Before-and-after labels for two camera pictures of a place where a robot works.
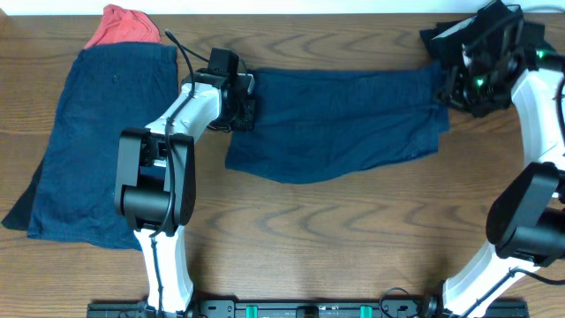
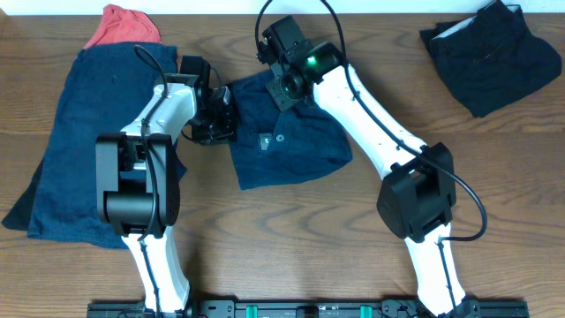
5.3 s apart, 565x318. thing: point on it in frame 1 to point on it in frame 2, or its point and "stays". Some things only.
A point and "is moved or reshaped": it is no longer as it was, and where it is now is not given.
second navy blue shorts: x=71 y=194 stays
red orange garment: x=119 y=25 stays
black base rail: x=302 y=309 stays
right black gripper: x=453 y=95 to x=282 y=101
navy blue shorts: x=313 y=124 is moved or reshaped
